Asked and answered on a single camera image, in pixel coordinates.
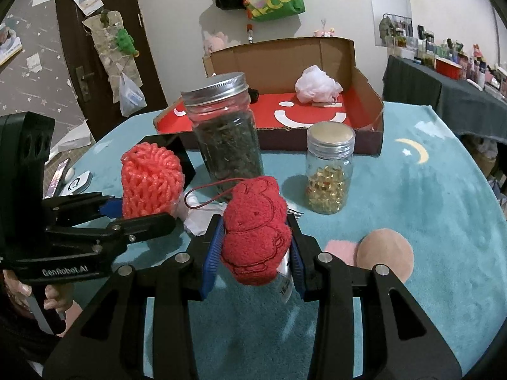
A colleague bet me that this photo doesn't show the smartphone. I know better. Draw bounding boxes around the smartphone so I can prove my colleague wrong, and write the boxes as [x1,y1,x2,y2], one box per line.
[43,157,72,199]

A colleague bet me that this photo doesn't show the small glass jar golden capsules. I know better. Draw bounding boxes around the small glass jar golden capsules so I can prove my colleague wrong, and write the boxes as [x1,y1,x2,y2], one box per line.
[305,123,356,215]

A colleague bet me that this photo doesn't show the wall mirror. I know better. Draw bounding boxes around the wall mirror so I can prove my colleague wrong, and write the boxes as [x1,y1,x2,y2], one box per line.
[366,0,414,48]

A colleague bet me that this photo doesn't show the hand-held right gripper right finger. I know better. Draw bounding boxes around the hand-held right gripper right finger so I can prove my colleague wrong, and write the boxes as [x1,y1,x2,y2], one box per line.
[285,214,465,380]

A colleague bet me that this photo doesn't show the tall glass jar dried leaves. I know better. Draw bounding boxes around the tall glass jar dried leaves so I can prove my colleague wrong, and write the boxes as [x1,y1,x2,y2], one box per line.
[181,72,265,202]

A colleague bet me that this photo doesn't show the beige hanging cloth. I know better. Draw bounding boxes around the beige hanging cloth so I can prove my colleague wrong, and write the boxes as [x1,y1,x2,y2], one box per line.
[82,10,143,105]

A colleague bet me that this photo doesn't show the door handle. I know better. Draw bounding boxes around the door handle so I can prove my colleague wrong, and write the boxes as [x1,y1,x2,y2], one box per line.
[76,65,94,96]

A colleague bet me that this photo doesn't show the photo on door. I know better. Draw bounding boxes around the photo on door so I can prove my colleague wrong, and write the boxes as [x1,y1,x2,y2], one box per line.
[71,0,104,16]

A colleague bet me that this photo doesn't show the side table dark cloth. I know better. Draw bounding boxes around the side table dark cloth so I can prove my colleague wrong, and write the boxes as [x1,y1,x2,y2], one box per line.
[382,54,507,143]

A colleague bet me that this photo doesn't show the white tissue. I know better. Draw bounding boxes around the white tissue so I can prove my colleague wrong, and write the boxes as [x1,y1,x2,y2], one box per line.
[174,196,228,238]

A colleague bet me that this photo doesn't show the white plastic bag ball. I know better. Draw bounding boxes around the white plastic bag ball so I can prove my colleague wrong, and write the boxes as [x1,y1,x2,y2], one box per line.
[294,64,343,104]

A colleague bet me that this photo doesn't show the green plush toy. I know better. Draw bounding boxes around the green plush toy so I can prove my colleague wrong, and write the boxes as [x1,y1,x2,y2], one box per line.
[115,28,140,57]

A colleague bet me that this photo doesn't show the wall picture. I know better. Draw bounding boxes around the wall picture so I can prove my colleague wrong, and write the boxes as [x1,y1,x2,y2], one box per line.
[0,20,23,66]

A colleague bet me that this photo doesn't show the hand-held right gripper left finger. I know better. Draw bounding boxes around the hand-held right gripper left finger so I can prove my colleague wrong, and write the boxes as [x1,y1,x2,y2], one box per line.
[42,214,227,380]

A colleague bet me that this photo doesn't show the white plastic bag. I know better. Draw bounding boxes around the white plastic bag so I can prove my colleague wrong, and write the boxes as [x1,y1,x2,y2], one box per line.
[118,72,148,117]

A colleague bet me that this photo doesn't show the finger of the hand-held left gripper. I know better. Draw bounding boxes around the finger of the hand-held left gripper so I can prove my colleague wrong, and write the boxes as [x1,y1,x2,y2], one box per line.
[43,212,177,256]
[42,192,124,226]

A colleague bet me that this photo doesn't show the black box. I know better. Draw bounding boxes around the black box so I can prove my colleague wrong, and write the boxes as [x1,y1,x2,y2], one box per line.
[135,134,196,185]

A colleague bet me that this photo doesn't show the pink plush toy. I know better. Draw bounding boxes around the pink plush toy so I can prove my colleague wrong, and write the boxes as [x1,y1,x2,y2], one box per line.
[203,32,240,57]

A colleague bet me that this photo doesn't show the dark brown door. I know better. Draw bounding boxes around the dark brown door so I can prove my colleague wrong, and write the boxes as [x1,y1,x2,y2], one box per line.
[55,0,169,141]

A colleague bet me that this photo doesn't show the clutter of cosmetic bottles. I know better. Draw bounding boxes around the clutter of cosmetic bottles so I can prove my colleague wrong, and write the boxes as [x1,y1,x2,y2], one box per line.
[378,14,507,96]

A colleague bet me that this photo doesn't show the cardboard box red inside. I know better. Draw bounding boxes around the cardboard box red inside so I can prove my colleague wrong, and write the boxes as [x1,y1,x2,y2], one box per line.
[152,36,385,159]

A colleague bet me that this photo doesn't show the person's left hand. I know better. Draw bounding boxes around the person's left hand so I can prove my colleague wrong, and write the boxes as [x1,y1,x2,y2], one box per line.
[0,273,78,321]

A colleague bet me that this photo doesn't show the white square device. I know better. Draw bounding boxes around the white square device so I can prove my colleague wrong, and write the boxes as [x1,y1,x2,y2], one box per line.
[59,171,93,196]

